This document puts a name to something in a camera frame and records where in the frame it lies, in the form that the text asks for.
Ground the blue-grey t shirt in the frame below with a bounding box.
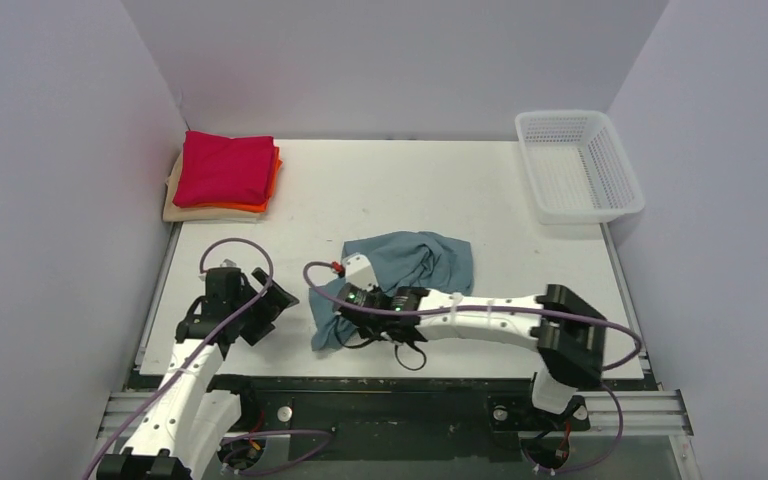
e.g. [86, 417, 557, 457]
[308, 231, 474, 351]

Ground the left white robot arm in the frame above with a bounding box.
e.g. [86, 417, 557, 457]
[90, 267, 299, 479]

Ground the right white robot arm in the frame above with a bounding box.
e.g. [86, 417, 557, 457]
[333, 283, 606, 429]

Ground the folded orange t shirt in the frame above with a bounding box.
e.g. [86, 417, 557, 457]
[207, 147, 283, 214]

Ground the folded beige t shirt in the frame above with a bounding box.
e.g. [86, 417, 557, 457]
[162, 153, 262, 223]

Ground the folded magenta t shirt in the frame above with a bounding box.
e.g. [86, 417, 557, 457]
[173, 130, 276, 208]

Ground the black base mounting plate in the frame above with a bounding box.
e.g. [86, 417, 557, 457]
[208, 375, 607, 462]

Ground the white plastic basket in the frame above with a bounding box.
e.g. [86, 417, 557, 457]
[514, 110, 645, 225]

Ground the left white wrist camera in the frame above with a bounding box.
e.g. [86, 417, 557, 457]
[220, 259, 239, 270]

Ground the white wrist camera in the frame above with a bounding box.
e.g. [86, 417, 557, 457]
[220, 259, 239, 270]
[332, 253, 380, 291]

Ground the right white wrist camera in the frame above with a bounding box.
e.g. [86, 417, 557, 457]
[332, 253, 380, 291]

